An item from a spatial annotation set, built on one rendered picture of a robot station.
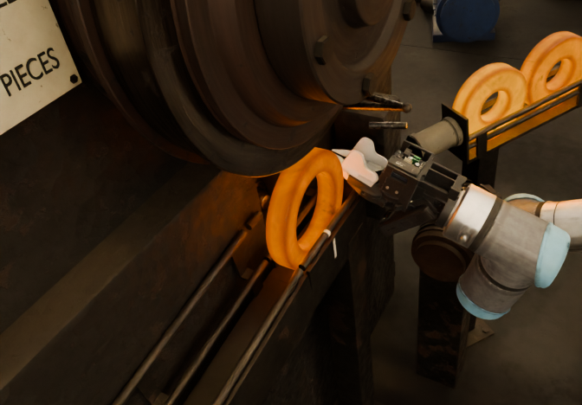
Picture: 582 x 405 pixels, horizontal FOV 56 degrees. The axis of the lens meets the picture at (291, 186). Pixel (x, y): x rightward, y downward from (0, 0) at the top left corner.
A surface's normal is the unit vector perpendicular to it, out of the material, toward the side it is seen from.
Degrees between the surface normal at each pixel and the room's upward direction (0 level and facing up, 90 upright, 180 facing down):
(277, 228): 66
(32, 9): 90
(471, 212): 41
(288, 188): 30
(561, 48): 90
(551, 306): 0
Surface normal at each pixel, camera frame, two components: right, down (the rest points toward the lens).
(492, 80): 0.41, 0.54
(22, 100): 0.86, 0.24
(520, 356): -0.13, -0.76
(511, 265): -0.54, 0.63
